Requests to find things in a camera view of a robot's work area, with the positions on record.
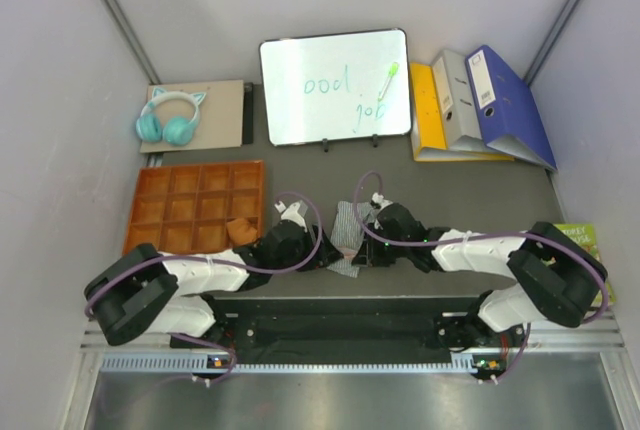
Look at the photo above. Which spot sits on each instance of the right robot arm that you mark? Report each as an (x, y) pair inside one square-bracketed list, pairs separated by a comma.
[(552, 277)]

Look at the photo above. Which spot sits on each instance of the whiteboard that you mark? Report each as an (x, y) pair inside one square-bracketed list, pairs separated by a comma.
[(325, 88)]

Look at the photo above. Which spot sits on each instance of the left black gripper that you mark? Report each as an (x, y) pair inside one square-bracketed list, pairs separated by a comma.
[(327, 255)]

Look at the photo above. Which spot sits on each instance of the grey binder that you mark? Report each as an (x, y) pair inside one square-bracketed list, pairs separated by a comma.
[(458, 111)]

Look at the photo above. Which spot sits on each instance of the beige board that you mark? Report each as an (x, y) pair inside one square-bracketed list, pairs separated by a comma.
[(221, 121)]

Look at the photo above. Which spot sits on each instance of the orange underwear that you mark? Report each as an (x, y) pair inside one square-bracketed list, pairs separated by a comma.
[(241, 232)]

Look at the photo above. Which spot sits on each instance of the grey cable duct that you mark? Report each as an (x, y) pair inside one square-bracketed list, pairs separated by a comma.
[(206, 363)]

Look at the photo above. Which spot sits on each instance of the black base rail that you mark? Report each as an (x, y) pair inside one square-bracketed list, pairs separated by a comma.
[(353, 330)]

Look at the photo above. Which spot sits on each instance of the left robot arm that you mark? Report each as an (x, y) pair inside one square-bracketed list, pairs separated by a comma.
[(148, 291)]

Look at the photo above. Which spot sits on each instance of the green marker pen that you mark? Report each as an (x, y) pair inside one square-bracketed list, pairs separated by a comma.
[(392, 71)]

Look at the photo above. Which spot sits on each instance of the teal cat-ear headphones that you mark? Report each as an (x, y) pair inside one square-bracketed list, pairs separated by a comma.
[(177, 131)]

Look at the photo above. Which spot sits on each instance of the grey striped underwear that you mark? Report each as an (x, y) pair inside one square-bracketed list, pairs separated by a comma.
[(347, 236)]

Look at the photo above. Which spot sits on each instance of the orange compartment tray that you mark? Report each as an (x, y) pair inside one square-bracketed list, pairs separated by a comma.
[(184, 209)]

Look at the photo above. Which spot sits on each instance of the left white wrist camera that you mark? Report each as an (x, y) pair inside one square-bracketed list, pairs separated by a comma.
[(294, 212)]

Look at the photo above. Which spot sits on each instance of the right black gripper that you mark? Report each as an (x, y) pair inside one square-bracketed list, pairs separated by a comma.
[(374, 258)]

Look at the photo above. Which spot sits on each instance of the yellow binder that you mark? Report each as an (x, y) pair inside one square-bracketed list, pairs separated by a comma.
[(427, 135)]

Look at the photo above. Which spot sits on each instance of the blue binder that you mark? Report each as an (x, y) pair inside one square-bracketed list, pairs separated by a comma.
[(507, 113)]

